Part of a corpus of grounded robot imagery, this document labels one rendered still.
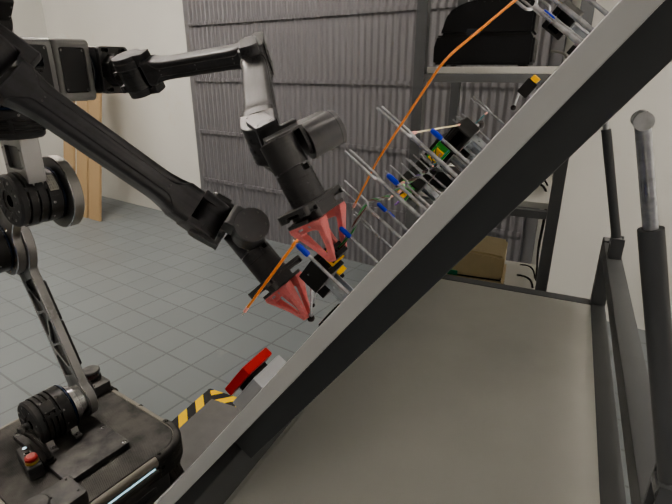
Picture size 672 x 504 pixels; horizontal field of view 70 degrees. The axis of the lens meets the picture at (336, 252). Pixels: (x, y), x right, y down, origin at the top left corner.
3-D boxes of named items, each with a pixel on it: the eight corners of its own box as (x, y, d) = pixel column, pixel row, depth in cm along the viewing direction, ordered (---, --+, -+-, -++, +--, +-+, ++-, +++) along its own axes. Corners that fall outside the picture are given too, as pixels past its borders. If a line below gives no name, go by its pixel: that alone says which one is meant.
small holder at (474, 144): (511, 131, 83) (479, 104, 84) (491, 152, 78) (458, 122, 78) (494, 149, 87) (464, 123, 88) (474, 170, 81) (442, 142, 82)
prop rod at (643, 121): (654, 109, 40) (675, 411, 47) (650, 107, 42) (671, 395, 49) (632, 114, 41) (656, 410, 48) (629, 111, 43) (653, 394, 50)
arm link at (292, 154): (253, 145, 75) (260, 138, 69) (291, 126, 76) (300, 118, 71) (275, 185, 76) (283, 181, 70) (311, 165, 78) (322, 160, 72)
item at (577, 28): (614, 23, 87) (576, -9, 88) (600, 37, 80) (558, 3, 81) (594, 44, 91) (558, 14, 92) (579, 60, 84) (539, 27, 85)
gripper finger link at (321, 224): (364, 242, 77) (336, 190, 75) (341, 262, 72) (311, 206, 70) (333, 253, 81) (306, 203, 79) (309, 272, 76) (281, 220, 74)
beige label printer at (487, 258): (417, 291, 184) (420, 243, 177) (428, 271, 202) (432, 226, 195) (500, 305, 173) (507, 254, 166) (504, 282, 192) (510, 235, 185)
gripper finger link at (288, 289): (331, 297, 88) (299, 257, 87) (310, 318, 82) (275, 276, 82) (311, 311, 92) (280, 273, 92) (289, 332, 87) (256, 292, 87)
